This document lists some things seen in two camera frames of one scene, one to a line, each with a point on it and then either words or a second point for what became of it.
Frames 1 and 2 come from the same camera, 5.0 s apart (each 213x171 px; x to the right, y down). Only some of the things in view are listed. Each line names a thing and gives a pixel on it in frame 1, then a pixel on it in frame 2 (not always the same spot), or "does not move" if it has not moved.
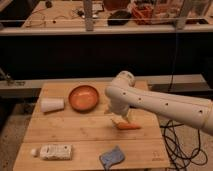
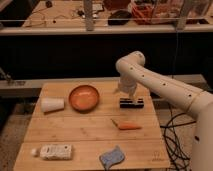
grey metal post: [89, 22] does not move
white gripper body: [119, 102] → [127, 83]
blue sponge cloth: [112, 158] does not move
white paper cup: [52, 104] does not move
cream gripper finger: [132, 115] → [132, 96]
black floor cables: [179, 155] does not move
